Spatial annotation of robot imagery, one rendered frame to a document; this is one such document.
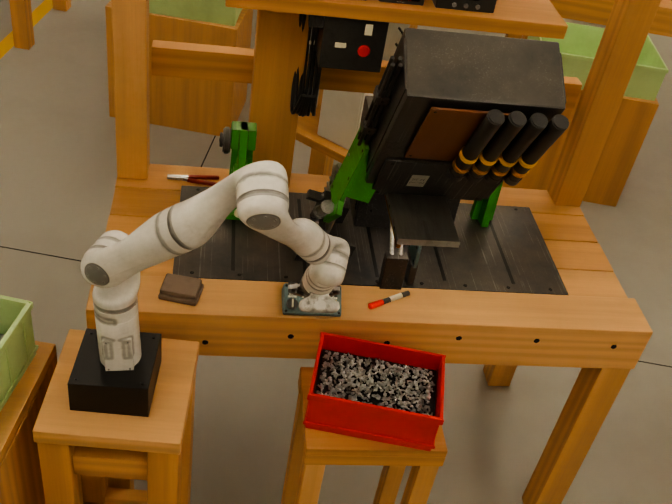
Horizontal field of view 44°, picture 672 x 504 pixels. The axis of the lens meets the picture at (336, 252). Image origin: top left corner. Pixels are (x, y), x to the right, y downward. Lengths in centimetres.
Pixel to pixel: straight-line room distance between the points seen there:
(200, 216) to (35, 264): 219
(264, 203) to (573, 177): 154
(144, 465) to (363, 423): 51
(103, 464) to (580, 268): 145
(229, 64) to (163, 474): 117
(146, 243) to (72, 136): 292
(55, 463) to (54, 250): 183
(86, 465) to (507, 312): 114
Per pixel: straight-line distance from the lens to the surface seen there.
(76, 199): 402
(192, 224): 153
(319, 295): 185
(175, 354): 207
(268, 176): 143
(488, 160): 195
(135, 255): 163
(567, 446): 272
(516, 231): 259
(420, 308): 221
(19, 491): 219
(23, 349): 209
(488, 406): 328
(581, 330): 233
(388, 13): 221
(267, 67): 238
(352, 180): 213
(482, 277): 237
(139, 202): 249
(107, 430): 192
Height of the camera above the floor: 234
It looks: 38 degrees down
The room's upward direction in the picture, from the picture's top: 10 degrees clockwise
